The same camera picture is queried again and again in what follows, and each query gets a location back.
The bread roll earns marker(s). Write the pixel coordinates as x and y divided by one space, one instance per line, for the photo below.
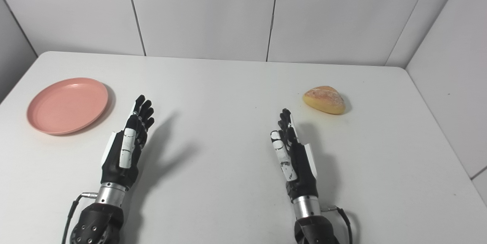
324 99

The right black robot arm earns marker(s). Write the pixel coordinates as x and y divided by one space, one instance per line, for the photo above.
312 221

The pink plate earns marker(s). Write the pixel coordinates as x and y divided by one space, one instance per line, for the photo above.
67 105

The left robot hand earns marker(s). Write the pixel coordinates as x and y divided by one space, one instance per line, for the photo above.
127 149

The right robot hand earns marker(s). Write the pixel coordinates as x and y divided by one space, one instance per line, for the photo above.
295 160

